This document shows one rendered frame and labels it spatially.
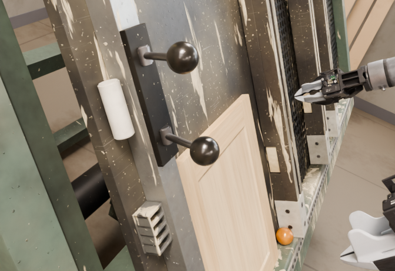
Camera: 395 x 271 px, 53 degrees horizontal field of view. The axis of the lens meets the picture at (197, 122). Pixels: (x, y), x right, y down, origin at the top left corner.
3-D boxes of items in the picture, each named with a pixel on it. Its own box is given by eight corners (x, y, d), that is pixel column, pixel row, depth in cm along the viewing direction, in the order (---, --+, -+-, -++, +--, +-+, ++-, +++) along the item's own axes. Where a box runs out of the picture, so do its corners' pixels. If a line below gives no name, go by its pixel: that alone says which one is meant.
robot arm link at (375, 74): (385, 62, 107) (391, 91, 106) (368, 67, 110) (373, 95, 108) (381, 56, 101) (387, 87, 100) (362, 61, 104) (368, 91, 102)
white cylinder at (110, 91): (92, 86, 52) (110, 140, 55) (109, 84, 51) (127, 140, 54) (106, 79, 55) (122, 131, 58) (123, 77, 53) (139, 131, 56)
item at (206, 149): (153, 150, 59) (204, 174, 48) (147, 126, 58) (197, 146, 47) (175, 140, 61) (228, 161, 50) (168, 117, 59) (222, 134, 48)
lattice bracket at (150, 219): (144, 253, 61) (160, 256, 60) (131, 215, 59) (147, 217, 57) (157, 237, 64) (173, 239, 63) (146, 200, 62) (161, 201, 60)
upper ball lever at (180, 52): (131, 72, 55) (181, 80, 44) (124, 45, 54) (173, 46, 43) (155, 64, 57) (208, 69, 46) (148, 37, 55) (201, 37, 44)
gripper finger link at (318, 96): (289, 94, 115) (320, 86, 110) (296, 97, 119) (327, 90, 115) (290, 104, 114) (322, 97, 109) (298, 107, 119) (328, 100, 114)
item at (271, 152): (270, 172, 113) (280, 172, 111) (265, 147, 110) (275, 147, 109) (273, 167, 115) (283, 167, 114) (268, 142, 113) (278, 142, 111)
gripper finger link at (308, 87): (287, 84, 115) (318, 76, 110) (294, 87, 120) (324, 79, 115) (289, 94, 115) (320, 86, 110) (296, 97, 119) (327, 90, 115)
